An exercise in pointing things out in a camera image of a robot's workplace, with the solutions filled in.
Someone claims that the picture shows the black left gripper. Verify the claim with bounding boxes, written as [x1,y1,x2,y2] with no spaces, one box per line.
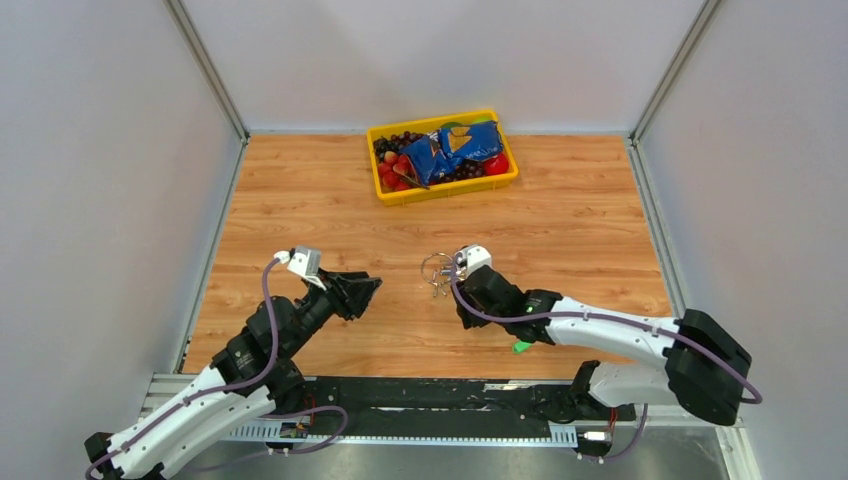
[284,266,383,356]

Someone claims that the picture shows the large metal keyring with keys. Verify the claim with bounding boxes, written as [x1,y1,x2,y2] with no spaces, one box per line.
[419,252,465,298]

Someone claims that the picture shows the green tagged key bunch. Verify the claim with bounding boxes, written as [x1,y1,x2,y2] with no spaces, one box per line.
[512,341,534,355]

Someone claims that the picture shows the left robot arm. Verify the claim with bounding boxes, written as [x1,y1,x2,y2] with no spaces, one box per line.
[84,269,382,479]

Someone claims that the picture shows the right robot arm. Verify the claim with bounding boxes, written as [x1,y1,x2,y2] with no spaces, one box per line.
[449,265,763,426]

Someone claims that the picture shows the red strawberries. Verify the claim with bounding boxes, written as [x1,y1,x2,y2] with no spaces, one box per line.
[377,150,418,193]

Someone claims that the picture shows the red tomato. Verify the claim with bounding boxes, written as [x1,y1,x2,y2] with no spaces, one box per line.
[482,152,510,176]

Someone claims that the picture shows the yellow plastic bin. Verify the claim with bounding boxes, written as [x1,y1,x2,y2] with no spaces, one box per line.
[366,110,519,206]

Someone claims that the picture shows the blue snack bag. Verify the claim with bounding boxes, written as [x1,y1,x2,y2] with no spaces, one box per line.
[400,120,507,187]

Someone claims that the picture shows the dark grape bunch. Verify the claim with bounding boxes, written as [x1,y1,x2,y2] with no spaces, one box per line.
[371,131,424,158]

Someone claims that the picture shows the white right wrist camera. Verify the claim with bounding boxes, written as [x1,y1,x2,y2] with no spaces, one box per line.
[453,244,492,278]

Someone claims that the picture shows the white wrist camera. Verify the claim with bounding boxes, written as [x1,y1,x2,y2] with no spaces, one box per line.
[453,244,492,278]
[273,245,327,291]

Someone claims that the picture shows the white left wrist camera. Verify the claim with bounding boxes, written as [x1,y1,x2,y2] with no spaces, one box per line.
[273,245,327,291]

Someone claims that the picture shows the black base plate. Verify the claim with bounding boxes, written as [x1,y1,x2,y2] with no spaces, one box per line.
[270,376,637,440]

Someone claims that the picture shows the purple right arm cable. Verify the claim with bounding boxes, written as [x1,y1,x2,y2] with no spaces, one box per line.
[449,264,764,464]

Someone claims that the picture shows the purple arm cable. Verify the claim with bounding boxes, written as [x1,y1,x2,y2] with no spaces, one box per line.
[84,256,350,480]
[449,264,764,464]

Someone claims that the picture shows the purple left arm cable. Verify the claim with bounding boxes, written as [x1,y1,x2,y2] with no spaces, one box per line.
[84,256,350,480]

